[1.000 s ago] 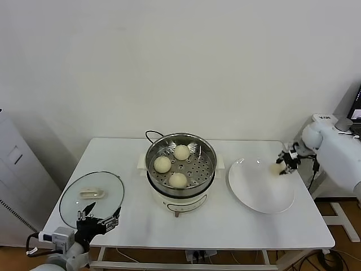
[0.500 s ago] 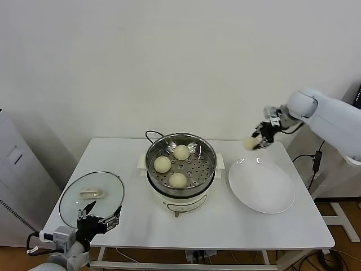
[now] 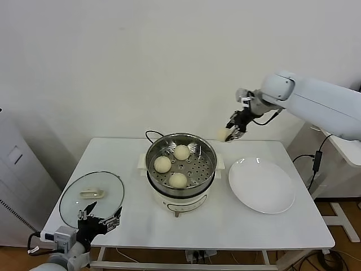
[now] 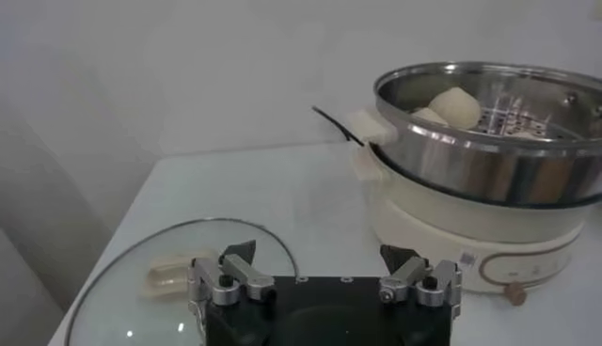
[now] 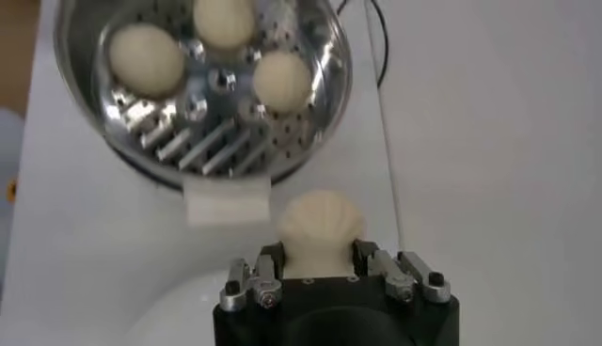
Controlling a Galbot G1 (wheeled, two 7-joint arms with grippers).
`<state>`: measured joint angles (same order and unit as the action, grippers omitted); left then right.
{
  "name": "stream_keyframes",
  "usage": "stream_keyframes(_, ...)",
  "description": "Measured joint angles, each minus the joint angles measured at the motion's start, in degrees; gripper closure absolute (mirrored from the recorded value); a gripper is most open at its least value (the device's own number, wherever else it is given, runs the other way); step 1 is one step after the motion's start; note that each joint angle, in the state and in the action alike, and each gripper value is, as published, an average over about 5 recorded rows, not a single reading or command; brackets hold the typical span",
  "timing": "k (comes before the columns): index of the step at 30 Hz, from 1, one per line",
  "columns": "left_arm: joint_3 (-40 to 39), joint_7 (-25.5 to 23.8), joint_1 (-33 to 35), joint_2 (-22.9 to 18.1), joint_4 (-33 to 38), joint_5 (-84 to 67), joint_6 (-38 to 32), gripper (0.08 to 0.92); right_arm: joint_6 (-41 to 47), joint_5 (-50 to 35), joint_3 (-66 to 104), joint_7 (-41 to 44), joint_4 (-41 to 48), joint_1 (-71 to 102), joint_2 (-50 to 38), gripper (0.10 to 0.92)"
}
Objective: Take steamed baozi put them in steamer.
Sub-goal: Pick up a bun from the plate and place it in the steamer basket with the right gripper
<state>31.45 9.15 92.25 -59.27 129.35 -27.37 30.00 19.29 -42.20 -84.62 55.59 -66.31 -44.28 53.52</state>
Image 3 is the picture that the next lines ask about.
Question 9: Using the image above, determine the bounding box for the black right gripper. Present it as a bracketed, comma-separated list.
[224, 108, 254, 143]

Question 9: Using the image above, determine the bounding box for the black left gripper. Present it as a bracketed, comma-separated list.
[77, 200, 124, 251]

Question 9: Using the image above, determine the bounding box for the white steamed baozi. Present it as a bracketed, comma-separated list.
[168, 172, 188, 189]
[173, 145, 190, 161]
[215, 128, 231, 142]
[154, 156, 172, 173]

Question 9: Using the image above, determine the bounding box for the glass lid with cream handle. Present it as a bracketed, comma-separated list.
[59, 171, 125, 230]

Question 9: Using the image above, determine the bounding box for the stainless steel steamer basket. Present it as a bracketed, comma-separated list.
[145, 133, 218, 195]

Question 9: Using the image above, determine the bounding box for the white round plate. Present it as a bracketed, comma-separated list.
[227, 157, 296, 215]

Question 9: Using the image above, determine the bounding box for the cream electric cooker base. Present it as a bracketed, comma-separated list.
[137, 152, 226, 218]

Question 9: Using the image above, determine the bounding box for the black power adapter box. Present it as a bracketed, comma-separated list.
[312, 151, 324, 172]

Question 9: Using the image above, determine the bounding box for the light grey cabinet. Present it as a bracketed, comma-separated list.
[0, 108, 61, 249]

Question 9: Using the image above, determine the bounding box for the white power strip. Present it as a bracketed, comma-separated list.
[184, 250, 218, 265]

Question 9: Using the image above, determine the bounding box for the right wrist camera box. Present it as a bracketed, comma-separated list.
[235, 87, 256, 107]

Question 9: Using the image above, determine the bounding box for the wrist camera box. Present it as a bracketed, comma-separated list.
[39, 225, 77, 251]
[235, 87, 256, 107]

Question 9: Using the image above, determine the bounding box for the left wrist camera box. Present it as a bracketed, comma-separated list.
[39, 225, 77, 251]

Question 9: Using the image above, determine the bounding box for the white table frame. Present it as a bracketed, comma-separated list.
[60, 244, 331, 271]

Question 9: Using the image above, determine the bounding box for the thin black cable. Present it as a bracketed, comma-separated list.
[318, 134, 335, 152]
[307, 171, 317, 191]
[292, 154, 315, 164]

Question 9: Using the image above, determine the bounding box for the black left camera cable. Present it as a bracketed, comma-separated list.
[27, 233, 43, 255]

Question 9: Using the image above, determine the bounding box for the black cooker power cord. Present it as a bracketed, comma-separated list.
[145, 129, 166, 143]

